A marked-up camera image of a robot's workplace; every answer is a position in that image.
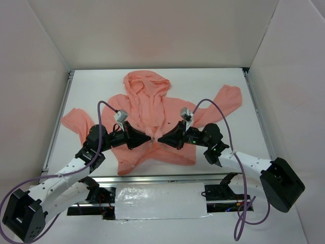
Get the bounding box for pink hooded zip jacket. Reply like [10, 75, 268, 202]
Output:
[60, 70, 243, 176]

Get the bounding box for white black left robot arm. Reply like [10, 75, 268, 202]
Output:
[3, 121, 151, 243]

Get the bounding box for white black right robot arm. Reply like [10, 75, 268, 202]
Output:
[158, 120, 305, 212]

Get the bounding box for grey white left wrist camera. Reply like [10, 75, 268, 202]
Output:
[114, 109, 128, 130]

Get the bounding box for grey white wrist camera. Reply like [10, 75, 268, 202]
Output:
[114, 109, 128, 130]
[180, 107, 194, 131]

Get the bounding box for grey white right wrist camera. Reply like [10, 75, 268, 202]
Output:
[180, 107, 194, 131]

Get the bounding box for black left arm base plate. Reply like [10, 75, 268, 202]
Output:
[85, 187, 116, 204]

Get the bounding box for aluminium table frame rail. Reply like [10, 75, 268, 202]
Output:
[41, 70, 75, 176]

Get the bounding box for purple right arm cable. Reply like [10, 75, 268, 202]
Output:
[191, 99, 271, 241]

